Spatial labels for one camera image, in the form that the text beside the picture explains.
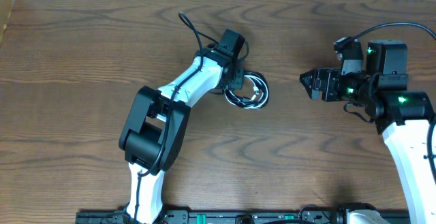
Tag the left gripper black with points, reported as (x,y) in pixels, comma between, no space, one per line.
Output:
(238,77)

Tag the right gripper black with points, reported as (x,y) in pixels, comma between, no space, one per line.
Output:
(325,85)

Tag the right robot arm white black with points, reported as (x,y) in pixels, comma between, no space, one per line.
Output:
(376,80)

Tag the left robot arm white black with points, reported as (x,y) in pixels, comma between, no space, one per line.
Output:
(156,124)

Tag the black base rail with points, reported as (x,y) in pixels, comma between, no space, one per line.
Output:
(311,214)

